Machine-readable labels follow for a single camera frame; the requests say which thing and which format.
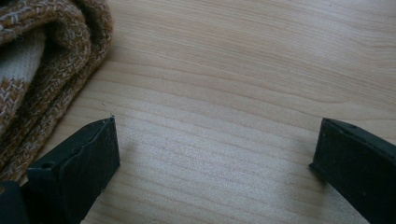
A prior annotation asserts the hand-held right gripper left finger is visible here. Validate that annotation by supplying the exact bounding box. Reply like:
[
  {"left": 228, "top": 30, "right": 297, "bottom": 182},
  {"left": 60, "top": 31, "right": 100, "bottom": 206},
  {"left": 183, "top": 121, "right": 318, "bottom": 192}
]
[{"left": 20, "top": 115, "right": 121, "bottom": 224}]

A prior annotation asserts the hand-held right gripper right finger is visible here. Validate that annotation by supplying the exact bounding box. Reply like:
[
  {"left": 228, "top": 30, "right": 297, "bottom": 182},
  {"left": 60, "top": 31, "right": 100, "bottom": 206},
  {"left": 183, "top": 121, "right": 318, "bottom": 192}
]
[{"left": 308, "top": 118, "right": 396, "bottom": 224}]

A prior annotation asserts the brown and cream knitted cloth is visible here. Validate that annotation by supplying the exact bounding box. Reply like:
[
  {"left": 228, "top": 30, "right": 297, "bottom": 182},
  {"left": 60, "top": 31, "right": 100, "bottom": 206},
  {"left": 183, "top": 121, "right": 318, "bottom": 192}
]
[{"left": 0, "top": 0, "right": 114, "bottom": 182}]

